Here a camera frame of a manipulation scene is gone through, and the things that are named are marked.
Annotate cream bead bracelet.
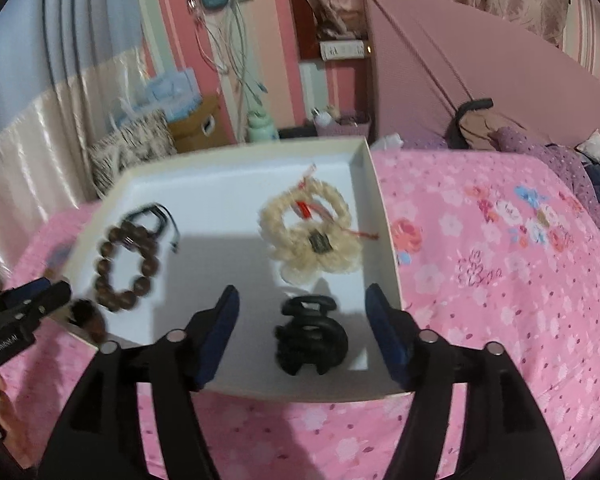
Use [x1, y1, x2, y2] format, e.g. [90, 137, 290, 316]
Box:
[256, 162, 381, 286]

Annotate pink headboard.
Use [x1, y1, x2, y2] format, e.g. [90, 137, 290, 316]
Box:
[365, 0, 600, 153]

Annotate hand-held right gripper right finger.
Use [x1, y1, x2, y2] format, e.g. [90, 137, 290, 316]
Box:
[365, 282, 566, 480]

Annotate brown cardboard box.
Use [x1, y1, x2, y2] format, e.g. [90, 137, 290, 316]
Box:
[167, 95, 231, 153]

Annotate green water bottle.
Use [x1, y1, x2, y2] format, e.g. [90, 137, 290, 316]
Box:
[246, 109, 280, 143]

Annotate cream satin curtain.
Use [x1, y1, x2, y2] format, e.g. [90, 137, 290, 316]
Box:
[0, 45, 153, 281]

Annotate white pillow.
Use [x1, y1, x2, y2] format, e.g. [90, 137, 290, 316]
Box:
[575, 129, 600, 167]

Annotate brown wooden bead bracelet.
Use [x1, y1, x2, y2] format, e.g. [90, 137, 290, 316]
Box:
[94, 225, 153, 313]

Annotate dark brown carved pendant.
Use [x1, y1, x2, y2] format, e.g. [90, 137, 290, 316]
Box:
[69, 299, 106, 346]

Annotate black hair claw clip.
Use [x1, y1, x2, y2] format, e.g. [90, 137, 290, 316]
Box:
[274, 295, 350, 377]

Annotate brown bag with black handle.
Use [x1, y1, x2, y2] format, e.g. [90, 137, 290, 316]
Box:
[445, 98, 506, 150]

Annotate white shallow box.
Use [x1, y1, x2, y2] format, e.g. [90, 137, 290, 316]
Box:
[62, 136, 413, 403]

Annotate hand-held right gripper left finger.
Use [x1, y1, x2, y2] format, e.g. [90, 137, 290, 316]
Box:
[37, 285, 241, 480]

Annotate hanging charger cables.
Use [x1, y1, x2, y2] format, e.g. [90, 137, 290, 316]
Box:
[187, 0, 268, 111]

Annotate white power strip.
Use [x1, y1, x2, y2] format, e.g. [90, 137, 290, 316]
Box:
[320, 40, 368, 60]

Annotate black cord bracelet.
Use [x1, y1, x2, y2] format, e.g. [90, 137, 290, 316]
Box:
[125, 203, 182, 256]

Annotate black white patterned bag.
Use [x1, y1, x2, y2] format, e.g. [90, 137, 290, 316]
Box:
[89, 110, 177, 196]

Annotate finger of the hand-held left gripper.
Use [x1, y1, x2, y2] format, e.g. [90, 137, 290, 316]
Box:
[0, 277, 52, 318]
[17, 281, 73, 329]

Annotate white tissue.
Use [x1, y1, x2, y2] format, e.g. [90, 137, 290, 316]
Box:
[372, 132, 406, 150]

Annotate white sheer curtain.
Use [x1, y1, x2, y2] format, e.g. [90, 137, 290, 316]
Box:
[0, 0, 146, 146]

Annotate purple dotted garment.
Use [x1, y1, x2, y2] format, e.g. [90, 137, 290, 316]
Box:
[495, 127, 600, 241]

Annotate pink woven basket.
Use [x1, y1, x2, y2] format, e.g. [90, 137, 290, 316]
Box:
[312, 105, 372, 138]

